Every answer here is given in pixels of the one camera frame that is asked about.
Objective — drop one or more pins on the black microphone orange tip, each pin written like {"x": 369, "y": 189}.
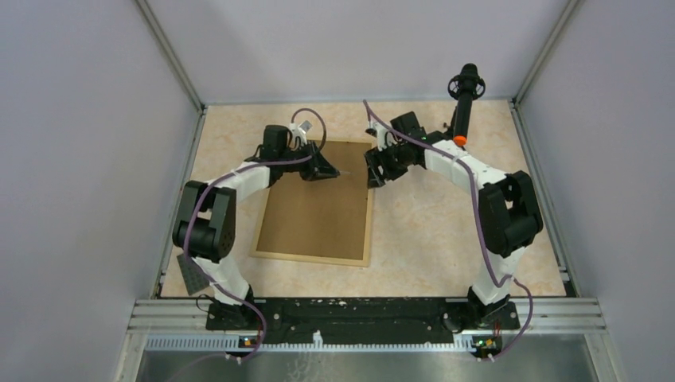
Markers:
{"x": 471, "y": 70}

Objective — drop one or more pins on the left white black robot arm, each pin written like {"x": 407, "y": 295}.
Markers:
{"x": 205, "y": 225}

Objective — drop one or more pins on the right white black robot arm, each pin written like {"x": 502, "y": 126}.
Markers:
{"x": 505, "y": 208}

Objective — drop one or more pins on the black mini tripod stand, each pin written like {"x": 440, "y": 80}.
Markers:
{"x": 461, "y": 88}

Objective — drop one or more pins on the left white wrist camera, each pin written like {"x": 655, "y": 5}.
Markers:
{"x": 298, "y": 133}

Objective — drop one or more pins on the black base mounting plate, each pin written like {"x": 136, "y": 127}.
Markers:
{"x": 362, "y": 321}

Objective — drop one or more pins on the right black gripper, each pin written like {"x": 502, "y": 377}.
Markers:
{"x": 374, "y": 159}

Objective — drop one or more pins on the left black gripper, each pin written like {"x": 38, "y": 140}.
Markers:
{"x": 317, "y": 167}

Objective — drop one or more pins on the aluminium front rail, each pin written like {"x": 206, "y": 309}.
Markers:
{"x": 179, "y": 324}

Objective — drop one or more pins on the grey lego baseplate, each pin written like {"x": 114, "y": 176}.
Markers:
{"x": 192, "y": 275}

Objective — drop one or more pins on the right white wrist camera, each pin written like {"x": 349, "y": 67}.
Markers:
{"x": 382, "y": 135}

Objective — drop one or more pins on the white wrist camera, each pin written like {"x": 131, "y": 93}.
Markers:
{"x": 382, "y": 135}
{"x": 298, "y": 133}

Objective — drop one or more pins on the wooden picture frame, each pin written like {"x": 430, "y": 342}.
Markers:
{"x": 327, "y": 221}

